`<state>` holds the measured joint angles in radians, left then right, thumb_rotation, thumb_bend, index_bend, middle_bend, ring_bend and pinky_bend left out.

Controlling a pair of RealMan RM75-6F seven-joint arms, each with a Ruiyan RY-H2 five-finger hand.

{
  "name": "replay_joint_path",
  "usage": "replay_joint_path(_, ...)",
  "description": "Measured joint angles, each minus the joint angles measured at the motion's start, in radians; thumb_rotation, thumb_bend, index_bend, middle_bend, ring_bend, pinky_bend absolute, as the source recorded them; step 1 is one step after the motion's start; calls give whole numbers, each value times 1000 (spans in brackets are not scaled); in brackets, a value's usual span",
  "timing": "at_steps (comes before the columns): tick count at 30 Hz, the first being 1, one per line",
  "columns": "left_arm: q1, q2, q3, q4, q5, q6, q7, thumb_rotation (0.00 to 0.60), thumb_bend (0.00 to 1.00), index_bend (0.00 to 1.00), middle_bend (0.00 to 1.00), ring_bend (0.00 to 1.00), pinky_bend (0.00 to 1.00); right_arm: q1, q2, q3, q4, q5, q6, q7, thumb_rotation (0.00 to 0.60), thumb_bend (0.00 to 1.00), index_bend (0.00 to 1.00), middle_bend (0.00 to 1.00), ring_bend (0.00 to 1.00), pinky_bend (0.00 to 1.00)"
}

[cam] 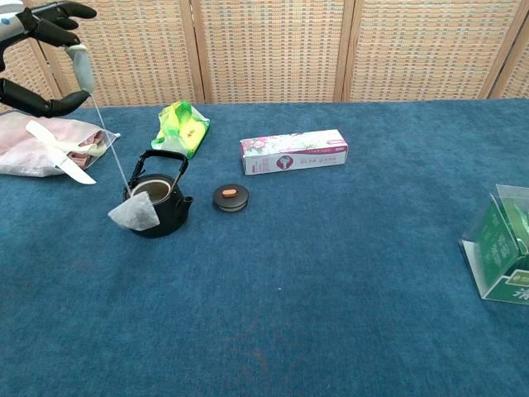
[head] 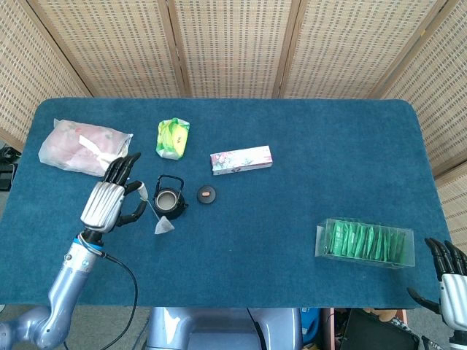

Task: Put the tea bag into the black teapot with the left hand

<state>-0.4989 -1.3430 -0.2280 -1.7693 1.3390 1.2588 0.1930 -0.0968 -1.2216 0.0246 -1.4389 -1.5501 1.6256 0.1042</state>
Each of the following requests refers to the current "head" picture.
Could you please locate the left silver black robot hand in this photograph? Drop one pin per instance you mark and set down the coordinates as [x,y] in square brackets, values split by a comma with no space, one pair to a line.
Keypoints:
[104,204]

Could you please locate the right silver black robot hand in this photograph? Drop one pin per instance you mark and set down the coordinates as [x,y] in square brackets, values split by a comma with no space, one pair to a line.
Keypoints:
[454,291]

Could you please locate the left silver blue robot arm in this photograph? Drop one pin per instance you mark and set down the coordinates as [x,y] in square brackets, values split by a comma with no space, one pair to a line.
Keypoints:
[65,288]

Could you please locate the pink translucent bag white ribbon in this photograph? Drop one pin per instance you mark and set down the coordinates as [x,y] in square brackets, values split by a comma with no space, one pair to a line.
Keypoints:
[69,149]

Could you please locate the black cast iron teapot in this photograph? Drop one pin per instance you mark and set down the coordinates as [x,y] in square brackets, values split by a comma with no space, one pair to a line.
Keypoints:
[168,211]

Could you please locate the black teapot lid orange knob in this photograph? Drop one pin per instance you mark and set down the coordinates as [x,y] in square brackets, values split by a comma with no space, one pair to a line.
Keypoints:
[206,197]

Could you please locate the black flat case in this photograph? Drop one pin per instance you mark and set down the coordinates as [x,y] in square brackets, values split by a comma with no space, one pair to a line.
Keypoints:
[379,331]

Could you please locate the green yellow plastic packet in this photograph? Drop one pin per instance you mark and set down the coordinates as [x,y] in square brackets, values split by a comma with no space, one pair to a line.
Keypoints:
[173,138]

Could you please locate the clear box of green sachets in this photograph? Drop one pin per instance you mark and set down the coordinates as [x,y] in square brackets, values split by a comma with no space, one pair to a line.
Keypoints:
[365,242]

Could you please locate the pink floral long carton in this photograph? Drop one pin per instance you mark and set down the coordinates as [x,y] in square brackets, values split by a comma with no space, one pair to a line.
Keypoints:
[241,160]

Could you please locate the blue package under table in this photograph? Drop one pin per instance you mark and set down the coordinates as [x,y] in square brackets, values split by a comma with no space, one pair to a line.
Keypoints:
[310,324]

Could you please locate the silver blue robot torso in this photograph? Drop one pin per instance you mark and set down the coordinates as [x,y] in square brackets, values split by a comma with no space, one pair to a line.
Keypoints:
[222,328]

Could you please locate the blue carpet table cover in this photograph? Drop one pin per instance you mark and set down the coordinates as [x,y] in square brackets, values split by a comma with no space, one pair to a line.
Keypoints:
[277,237]

